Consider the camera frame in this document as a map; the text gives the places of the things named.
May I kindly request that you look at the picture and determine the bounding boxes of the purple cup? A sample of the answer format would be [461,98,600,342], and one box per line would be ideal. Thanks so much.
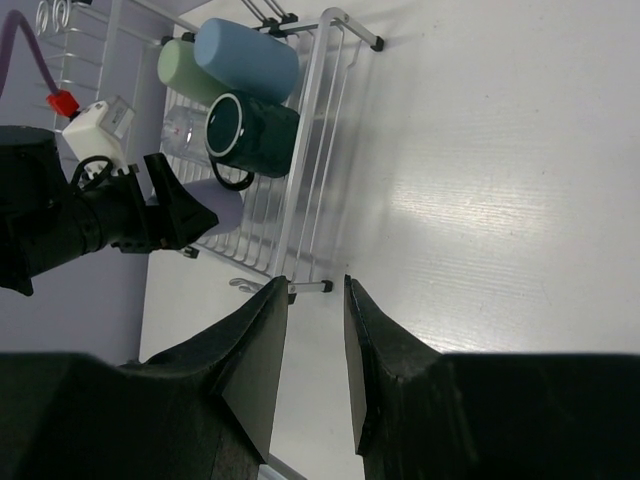
[142,179,244,239]

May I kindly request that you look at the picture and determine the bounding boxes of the light green cup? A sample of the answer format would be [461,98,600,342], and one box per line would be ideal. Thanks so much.
[157,39,230,107]

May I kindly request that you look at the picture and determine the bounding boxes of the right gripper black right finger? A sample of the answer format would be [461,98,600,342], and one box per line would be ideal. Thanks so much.
[344,275,441,455]

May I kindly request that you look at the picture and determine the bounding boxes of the dark green mug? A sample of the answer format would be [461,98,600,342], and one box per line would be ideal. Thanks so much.
[205,90,300,192]

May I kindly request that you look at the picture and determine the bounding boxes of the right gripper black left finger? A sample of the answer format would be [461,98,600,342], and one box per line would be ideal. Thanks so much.
[119,277,289,463]

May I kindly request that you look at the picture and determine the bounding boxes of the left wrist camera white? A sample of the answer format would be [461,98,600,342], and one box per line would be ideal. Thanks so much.
[46,90,135,180]

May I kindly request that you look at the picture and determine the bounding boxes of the aluminium rail frame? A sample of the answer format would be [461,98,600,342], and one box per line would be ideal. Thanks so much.
[257,455,306,480]

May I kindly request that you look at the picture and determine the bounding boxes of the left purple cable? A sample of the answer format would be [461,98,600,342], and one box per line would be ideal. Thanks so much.
[0,9,56,96]

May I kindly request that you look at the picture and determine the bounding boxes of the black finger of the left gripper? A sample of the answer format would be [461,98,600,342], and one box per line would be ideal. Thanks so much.
[144,153,219,248]

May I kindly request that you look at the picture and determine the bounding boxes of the silver wire dish rack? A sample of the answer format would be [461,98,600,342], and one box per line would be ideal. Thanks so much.
[35,1,384,295]

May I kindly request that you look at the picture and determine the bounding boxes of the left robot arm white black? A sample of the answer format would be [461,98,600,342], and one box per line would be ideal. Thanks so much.
[1,125,219,296]

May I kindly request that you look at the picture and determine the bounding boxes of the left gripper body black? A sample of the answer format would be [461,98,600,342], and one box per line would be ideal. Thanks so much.
[74,173,166,254]

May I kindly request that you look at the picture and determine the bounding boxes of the blue cup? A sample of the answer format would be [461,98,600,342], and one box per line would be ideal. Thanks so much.
[194,18,300,104]

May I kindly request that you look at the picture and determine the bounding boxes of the clear glass cup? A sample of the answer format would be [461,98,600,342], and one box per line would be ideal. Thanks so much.
[161,105,209,165]

